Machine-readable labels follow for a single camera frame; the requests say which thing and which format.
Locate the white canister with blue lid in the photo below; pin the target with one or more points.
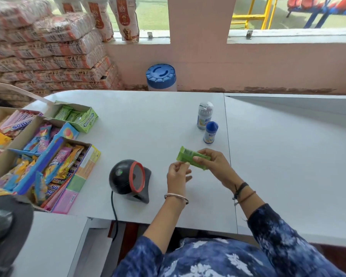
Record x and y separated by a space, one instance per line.
161 77

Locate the person's right forearm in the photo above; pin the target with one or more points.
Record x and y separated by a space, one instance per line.
265 219

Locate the brown wrist thread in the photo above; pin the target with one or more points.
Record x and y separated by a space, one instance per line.
247 196

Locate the cardboard box of pink rolls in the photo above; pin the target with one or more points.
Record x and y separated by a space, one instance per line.
14 122

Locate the metal window latch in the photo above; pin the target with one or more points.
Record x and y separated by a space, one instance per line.
249 34
150 36

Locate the person's left hand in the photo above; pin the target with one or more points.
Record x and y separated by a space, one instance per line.
176 180

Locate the silver wrist bangle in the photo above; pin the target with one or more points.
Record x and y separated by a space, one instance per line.
177 196

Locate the yellow metal playground frame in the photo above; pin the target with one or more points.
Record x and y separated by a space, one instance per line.
263 14

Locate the green snack packet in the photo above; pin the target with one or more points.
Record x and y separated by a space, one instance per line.
187 155

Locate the white bottle with silver cap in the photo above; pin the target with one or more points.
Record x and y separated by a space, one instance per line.
204 116

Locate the colourful box of candy packets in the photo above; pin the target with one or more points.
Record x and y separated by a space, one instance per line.
72 181

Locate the black wrist band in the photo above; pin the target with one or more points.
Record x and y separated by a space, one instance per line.
240 189

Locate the person's left forearm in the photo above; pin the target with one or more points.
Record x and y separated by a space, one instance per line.
167 219

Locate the black barcode scanner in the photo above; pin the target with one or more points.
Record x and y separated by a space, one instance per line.
124 177

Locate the black mouse pad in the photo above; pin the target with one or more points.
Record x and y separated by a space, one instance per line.
20 227

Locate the cardboard box flap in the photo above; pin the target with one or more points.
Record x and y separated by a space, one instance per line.
17 90

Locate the cardboard box blue pink candies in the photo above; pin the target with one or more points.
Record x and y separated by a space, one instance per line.
43 138

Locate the person's left thumb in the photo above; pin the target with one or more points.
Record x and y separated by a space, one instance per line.
188 178

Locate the cardboard box yellow blue candies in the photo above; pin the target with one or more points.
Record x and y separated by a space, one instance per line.
11 173

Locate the blue floral garment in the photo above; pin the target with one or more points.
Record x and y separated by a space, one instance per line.
207 259

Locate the stack of clear filled sacks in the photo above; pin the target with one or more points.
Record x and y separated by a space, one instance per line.
49 51

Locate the small white bottle blue cap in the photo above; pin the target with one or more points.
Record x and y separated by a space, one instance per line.
210 134

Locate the red blue playground equipment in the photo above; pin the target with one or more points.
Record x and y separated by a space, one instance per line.
320 5

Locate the row of green gum packs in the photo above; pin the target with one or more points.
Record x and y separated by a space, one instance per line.
67 114

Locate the green cardboard gum box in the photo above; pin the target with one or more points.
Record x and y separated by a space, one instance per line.
88 122

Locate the white pet food bag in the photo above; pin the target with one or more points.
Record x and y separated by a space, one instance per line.
125 17
70 4
99 17

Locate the person's right hand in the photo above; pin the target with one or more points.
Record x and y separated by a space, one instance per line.
219 168

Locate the person's right thumb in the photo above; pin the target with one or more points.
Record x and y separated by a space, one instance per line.
202 162

